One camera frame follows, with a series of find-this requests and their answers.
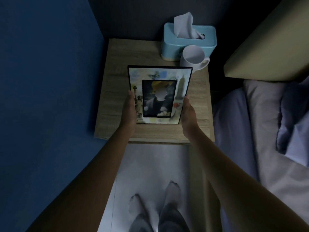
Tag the person's left hand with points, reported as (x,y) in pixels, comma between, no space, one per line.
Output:
(129,113)

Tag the person's right hand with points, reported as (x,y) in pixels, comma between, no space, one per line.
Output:
(189,118)

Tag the person's left thumb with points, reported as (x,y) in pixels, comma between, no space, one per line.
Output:
(131,99)

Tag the person's right thumb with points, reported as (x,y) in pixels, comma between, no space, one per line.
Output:
(186,101)

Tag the illustrated picture frame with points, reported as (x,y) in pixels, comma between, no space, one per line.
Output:
(159,94)

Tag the person's right forearm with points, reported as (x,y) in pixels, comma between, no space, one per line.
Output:
(231,188)

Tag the person's left forearm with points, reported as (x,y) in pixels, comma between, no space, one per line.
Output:
(91,181)

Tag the wooden bedside table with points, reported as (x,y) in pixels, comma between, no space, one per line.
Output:
(115,94)

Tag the white mug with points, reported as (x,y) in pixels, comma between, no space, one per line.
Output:
(192,57)

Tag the light grey bed sheet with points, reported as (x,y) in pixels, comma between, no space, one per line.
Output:
(236,132)

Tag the light blue tissue box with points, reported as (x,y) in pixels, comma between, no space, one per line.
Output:
(205,38)

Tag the white tissue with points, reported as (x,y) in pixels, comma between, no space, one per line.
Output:
(184,25)

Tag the grey pillow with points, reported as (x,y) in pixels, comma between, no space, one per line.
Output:
(263,113)

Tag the beige padded headboard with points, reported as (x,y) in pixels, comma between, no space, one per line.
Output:
(268,45)

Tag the person's right leg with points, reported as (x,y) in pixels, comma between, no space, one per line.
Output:
(172,207)

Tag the person's leg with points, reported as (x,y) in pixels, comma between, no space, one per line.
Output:
(172,207)
(138,212)

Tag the blue grey blanket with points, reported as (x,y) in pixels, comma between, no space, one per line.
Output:
(293,118)

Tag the person's left leg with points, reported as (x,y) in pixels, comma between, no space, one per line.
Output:
(138,212)

